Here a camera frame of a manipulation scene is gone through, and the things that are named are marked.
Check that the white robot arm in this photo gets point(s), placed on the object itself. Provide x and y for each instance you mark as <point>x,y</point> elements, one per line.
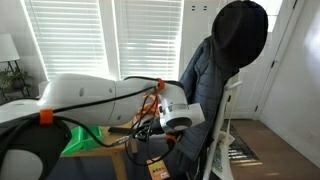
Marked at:
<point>35,131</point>

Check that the black hooded garment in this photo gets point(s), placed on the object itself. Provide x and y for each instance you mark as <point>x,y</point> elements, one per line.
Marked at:
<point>239,34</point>

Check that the blue puffer jacket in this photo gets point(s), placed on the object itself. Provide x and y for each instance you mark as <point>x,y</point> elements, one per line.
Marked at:
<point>203,81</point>

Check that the potted plant on shelf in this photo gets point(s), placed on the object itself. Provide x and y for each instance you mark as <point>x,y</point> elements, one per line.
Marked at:
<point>15,79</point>

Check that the wooden table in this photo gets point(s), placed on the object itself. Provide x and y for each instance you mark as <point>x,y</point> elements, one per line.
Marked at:
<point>110,145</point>

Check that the right window blind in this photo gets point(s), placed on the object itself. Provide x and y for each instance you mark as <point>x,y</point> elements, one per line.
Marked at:
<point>149,37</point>

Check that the window blind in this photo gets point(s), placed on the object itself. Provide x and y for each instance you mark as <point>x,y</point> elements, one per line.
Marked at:
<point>149,37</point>
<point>69,36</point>

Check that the orange octopus plush toy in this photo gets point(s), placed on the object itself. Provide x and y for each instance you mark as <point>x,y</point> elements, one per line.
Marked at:
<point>150,106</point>

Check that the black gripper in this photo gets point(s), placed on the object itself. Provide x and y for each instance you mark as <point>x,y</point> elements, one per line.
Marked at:
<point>150,126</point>

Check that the white table lamp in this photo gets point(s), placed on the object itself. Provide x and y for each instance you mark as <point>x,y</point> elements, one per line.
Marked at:
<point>8,51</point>

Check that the orange box on floor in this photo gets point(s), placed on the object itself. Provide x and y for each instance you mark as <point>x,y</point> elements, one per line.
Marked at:
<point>158,169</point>

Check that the black floor grate mat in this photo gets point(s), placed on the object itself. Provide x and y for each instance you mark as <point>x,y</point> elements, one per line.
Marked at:
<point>238,150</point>

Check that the green plastic bin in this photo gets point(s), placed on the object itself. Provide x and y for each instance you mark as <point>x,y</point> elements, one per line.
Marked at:
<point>81,140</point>

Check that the left window blind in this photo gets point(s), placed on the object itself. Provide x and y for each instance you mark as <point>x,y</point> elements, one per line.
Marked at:
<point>69,36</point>

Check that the white front door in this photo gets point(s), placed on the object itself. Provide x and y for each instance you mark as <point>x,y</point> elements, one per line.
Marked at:
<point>256,77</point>

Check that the white paper bag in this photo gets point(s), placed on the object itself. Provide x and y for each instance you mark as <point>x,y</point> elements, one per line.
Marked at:
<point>221,163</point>

